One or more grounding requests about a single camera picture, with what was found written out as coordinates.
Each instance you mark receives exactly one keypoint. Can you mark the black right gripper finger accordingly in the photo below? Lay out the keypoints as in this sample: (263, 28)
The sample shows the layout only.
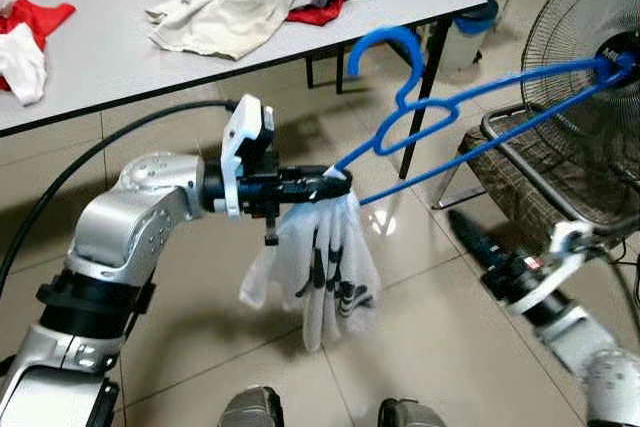
(468, 237)
(475, 232)

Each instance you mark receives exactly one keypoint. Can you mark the white shirt black print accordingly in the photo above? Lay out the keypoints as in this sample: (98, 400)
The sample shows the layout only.
(320, 277)

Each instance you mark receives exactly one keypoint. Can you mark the blue plastic clothes hanger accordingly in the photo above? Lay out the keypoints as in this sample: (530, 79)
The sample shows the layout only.
(385, 33)

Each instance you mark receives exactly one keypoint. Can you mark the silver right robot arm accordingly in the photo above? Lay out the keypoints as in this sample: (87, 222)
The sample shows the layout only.
(600, 357)

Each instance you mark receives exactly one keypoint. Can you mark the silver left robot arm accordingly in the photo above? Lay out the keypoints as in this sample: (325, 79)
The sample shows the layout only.
(130, 227)

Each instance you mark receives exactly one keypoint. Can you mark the grey robot right leg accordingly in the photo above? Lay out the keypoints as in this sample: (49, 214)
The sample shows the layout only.
(412, 415)

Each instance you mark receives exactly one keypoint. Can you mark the grey robot leg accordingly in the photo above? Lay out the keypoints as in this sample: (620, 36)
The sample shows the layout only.
(250, 409)
(412, 415)

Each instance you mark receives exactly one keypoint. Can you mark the waste bin blue liner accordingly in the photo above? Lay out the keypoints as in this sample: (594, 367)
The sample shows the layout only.
(470, 42)

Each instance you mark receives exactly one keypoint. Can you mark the large white work table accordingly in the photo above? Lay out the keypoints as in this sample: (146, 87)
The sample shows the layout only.
(120, 57)

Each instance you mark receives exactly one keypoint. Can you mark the grey robot left leg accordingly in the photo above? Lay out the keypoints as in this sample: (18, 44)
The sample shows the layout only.
(250, 409)

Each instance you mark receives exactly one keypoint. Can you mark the plain white garment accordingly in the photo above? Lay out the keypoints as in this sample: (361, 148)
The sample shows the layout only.
(22, 62)

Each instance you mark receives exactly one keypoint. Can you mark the red garment white stripes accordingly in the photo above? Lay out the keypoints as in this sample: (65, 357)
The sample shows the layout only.
(45, 17)

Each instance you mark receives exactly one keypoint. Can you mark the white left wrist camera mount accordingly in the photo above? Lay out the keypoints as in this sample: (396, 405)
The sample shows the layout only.
(230, 167)

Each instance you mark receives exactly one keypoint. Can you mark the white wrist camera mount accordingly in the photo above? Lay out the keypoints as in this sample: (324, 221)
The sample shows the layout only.
(572, 237)
(230, 167)

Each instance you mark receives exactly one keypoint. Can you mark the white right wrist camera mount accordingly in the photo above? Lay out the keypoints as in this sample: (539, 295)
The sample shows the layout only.
(572, 237)

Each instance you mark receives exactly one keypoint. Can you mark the black pedestal fan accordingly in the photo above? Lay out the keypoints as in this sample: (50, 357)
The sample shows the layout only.
(622, 42)

